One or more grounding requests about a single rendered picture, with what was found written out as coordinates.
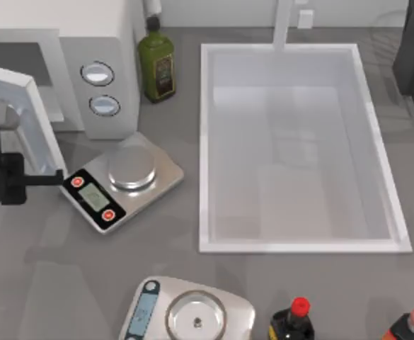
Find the silver scale with blue display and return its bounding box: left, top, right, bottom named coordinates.
left=117, top=276, right=257, bottom=340

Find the green bottle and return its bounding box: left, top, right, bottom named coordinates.
left=137, top=17, right=177, bottom=104

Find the pale microwave oven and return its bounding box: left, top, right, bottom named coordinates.
left=0, top=27, right=141, bottom=141

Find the white wall socket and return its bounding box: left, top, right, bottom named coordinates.
left=297, top=9, right=314, bottom=30

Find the dark bottle with pink cap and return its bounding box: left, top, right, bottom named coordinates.
left=380, top=305, right=414, bottom=340

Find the tall white tap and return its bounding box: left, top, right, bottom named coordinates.
left=271, top=0, right=292, bottom=53

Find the round silver microwave knob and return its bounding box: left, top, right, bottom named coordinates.
left=88, top=93, right=122, bottom=117
left=80, top=60, right=115, bottom=87

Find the dark bottle with red cap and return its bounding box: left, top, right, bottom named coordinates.
left=267, top=297, right=316, bottom=340

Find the white sink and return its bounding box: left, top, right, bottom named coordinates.
left=198, top=42, right=414, bottom=254

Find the silver scale with red buttons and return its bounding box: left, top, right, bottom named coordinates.
left=59, top=132, right=185, bottom=234

